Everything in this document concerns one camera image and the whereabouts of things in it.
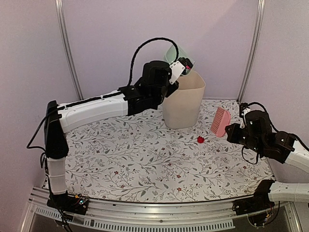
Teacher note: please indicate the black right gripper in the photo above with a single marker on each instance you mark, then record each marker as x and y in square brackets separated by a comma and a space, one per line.
[231, 134]

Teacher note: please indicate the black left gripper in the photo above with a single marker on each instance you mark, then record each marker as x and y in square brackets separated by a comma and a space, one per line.
[175, 87]

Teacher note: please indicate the pink hand brush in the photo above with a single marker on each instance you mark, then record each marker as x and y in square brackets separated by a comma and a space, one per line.
[221, 120]

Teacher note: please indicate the red paper scrap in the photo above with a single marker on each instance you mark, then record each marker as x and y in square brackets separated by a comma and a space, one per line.
[200, 140]

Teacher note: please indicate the green plastic dustpan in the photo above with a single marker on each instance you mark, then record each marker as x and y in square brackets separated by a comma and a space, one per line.
[170, 56]

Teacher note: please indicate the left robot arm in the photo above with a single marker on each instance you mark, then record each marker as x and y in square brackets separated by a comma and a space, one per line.
[63, 118]

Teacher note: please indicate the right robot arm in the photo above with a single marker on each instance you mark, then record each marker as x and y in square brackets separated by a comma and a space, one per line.
[292, 185]

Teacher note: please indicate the cream plastic waste bin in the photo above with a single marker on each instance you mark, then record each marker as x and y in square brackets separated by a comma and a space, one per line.
[181, 109]

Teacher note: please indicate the floral tablecloth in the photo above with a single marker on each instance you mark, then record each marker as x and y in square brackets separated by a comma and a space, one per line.
[140, 159]

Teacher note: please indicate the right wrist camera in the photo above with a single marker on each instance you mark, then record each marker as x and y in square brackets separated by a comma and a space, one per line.
[243, 110]

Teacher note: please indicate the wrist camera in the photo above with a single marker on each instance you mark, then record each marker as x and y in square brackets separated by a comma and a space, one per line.
[243, 110]
[176, 70]

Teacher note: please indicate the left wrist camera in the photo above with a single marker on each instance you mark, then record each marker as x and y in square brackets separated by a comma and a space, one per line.
[176, 70]

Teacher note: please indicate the aluminium table rail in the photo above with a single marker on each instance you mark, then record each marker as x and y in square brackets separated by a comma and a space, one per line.
[113, 216]

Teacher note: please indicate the left aluminium frame post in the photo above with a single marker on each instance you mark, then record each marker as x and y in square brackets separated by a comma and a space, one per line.
[66, 44]

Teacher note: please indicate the aluminium frame post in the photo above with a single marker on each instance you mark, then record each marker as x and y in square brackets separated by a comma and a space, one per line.
[66, 44]
[253, 49]

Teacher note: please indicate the right aluminium frame post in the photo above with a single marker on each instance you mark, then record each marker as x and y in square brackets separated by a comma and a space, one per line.
[253, 49]

